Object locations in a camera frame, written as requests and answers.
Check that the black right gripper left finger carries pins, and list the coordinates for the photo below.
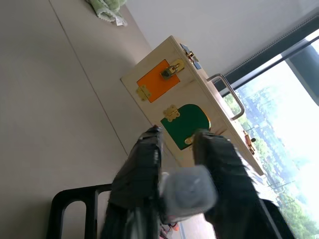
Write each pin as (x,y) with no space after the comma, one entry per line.
(135,179)

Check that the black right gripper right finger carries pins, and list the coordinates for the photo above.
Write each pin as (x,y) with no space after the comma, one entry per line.
(224,174)

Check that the grey pen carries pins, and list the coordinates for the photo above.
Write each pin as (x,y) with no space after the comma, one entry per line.
(188,193)

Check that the wooden lock box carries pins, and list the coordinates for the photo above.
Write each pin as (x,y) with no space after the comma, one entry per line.
(179,104)

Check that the small brass padlock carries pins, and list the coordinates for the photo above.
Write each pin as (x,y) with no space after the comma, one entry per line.
(168,72)

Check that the green towel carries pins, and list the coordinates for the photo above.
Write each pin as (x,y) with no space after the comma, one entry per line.
(108,10)

